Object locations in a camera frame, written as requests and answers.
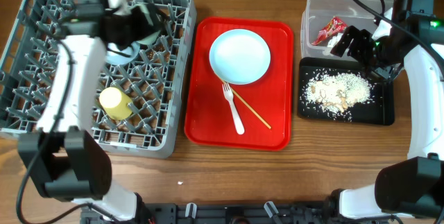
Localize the large light blue plate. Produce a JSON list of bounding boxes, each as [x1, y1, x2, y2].
[[209, 28, 271, 85]]

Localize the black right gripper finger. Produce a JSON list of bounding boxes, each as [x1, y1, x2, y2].
[[347, 28, 372, 63], [330, 26, 361, 57]]

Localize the red snack wrapper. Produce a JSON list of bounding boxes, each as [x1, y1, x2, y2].
[[311, 17, 348, 46]]

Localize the grey dishwasher rack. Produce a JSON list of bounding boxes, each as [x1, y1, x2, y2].
[[1, 0, 196, 158]]

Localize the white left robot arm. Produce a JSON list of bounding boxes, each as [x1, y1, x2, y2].
[[18, 0, 167, 223]]

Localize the black waste tray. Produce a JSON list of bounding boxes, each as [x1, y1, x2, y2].
[[298, 58, 395, 126]]

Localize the red plastic tray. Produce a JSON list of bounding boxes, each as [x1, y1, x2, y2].
[[184, 17, 294, 151]]

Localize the light blue small bowl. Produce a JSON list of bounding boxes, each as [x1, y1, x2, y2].
[[105, 42, 140, 65]]

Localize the rice and food scraps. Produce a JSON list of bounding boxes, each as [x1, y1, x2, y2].
[[299, 69, 374, 121]]

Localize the yellow plastic cup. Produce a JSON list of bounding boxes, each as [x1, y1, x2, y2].
[[99, 87, 133, 121]]

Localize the green bowl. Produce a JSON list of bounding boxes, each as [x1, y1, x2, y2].
[[137, 31, 161, 46]]

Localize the white napkin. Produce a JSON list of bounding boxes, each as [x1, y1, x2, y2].
[[323, 33, 343, 56]]

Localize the clear plastic waste bin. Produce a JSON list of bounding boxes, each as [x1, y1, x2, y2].
[[300, 0, 377, 62]]

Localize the white plastic fork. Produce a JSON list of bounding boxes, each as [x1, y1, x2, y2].
[[222, 82, 245, 135]]

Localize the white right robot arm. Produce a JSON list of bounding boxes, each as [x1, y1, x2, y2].
[[331, 0, 443, 223]]

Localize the wooden chopstick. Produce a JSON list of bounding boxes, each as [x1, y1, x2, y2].
[[220, 78, 271, 129]]

